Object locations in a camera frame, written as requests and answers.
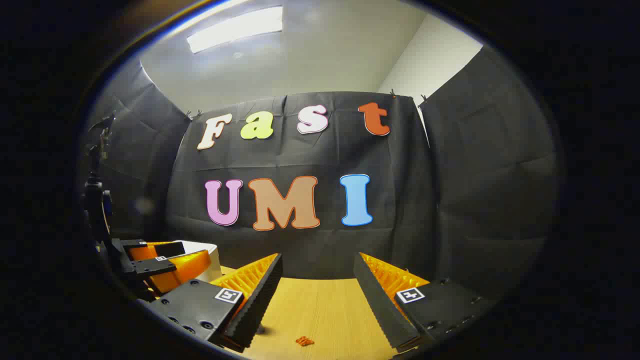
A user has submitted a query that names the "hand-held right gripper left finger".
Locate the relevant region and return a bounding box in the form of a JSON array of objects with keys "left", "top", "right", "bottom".
[{"left": 150, "top": 252, "right": 284, "bottom": 353}]

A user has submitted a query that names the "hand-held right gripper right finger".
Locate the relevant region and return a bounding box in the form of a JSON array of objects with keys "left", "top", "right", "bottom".
[{"left": 353, "top": 251, "right": 501, "bottom": 353}]

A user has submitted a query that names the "white desktop garbage bin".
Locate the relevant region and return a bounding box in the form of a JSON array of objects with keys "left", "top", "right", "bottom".
[{"left": 177, "top": 240, "right": 224, "bottom": 284}]

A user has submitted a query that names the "wooden desktop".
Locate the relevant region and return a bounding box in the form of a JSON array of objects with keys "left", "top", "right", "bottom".
[{"left": 212, "top": 265, "right": 417, "bottom": 360}]

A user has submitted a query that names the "ceiling light panel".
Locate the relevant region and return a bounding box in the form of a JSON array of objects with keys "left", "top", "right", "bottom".
[{"left": 186, "top": 6, "right": 284, "bottom": 54}]

